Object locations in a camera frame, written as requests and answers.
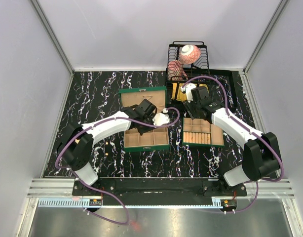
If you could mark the large green jewelry box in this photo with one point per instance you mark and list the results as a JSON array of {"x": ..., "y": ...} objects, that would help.
[{"x": 145, "y": 103}]

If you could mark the yellow bamboo mat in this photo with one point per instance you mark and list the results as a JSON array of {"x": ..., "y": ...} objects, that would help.
[{"x": 177, "y": 95}]

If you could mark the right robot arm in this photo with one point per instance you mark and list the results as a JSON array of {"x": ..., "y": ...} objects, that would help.
[{"x": 261, "y": 154}]

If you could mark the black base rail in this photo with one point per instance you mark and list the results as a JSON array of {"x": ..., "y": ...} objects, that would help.
[{"x": 209, "y": 187}]

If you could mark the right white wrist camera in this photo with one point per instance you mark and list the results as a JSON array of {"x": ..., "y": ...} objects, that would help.
[{"x": 186, "y": 89}]

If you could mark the small green jewelry tray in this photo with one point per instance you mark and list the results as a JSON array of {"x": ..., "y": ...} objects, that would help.
[{"x": 199, "y": 132}]

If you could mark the pink patterned cup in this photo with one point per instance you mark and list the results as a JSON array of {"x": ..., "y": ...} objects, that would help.
[{"x": 175, "y": 71}]

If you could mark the red patterned bowl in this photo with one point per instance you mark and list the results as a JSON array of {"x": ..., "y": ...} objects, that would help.
[{"x": 189, "y": 54}]

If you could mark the black wire dish rack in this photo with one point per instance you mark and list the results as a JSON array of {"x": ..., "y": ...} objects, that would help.
[{"x": 198, "y": 68}]

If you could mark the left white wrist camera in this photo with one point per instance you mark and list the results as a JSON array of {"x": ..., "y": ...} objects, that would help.
[{"x": 161, "y": 119}]

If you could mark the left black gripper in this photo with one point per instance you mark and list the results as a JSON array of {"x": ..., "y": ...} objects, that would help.
[{"x": 142, "y": 131}]

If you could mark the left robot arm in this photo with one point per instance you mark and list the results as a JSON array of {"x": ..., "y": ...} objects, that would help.
[{"x": 78, "y": 140}]

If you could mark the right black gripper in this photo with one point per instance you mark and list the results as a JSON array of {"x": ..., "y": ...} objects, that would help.
[{"x": 188, "y": 106}]

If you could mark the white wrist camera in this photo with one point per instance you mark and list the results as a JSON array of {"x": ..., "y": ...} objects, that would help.
[
  {"x": 161, "y": 119},
  {"x": 186, "y": 89}
]

